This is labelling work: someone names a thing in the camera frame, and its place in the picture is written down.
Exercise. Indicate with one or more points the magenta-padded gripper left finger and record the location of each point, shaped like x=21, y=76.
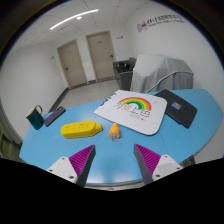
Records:
x=81, y=160

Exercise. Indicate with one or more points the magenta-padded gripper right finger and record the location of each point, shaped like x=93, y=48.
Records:
x=148, y=161

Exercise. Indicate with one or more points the orange charger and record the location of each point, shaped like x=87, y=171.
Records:
x=114, y=130

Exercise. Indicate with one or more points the white rainbow mouse pad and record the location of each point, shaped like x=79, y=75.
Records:
x=133, y=115

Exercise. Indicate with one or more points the purple smartphone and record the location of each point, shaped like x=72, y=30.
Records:
x=55, y=116

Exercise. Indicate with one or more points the black flat pad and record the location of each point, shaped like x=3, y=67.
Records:
x=176, y=106

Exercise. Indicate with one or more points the dark green mug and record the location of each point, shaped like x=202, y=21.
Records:
x=35, y=118

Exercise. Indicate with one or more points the dark grey sofa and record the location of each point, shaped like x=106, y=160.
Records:
x=125, y=78

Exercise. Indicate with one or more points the grey cloth cover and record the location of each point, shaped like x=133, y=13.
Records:
x=160, y=71

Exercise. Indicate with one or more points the beige door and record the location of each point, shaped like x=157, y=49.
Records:
x=101, y=55
x=71, y=65

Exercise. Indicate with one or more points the black bag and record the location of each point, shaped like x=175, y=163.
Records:
x=122, y=67

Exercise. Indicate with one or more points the long ceiling light strip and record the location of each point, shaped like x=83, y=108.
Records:
x=71, y=19

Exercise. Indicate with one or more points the small round ceiling light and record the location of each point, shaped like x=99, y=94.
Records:
x=79, y=18

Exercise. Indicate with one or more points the purple wall sign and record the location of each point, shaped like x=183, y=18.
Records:
x=160, y=21

